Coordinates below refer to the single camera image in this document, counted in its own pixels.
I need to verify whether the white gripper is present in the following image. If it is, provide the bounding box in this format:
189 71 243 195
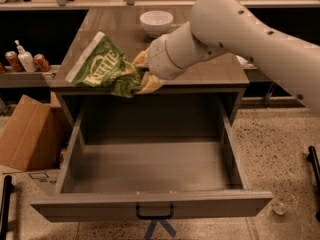
133 34 183 95

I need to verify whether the green jalapeno chip bag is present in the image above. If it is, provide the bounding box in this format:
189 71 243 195
65 32 143 98

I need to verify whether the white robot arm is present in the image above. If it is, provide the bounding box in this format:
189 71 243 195
137 0 320 112

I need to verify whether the grey drawer cabinet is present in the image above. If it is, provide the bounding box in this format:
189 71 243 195
52 6 249 119

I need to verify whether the open grey top drawer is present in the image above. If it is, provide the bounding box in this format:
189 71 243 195
31 94 272 222

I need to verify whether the white ceramic bowl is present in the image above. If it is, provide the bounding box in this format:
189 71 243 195
140 11 173 38

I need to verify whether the folded white cloth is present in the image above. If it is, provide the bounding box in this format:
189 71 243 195
237 56 254 68

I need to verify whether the red soda can right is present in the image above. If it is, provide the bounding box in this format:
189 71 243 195
34 54 51 72

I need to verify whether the red soda can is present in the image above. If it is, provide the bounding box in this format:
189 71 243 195
5 51 24 72
34 54 51 72

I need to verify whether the white pump bottle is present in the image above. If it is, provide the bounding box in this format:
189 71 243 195
15 40 37 72

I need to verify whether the brown cardboard box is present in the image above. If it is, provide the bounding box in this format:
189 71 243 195
0 93 71 171

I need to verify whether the red soda can left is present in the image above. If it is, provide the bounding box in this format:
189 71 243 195
5 51 24 72

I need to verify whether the grey side shelf left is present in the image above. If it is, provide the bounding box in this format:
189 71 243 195
0 65 59 88

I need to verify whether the black bar left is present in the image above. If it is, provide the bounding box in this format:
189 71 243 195
0 175 14 240

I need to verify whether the black bar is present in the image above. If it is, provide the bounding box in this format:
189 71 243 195
0 175 14 240
306 145 320 223

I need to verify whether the black bar right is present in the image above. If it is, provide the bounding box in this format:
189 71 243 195
306 145 320 223

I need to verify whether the clear glass cup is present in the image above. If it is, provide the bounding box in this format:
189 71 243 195
271 193 298 216

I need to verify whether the black drawer handle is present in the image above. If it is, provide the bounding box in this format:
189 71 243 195
135 203 175 220

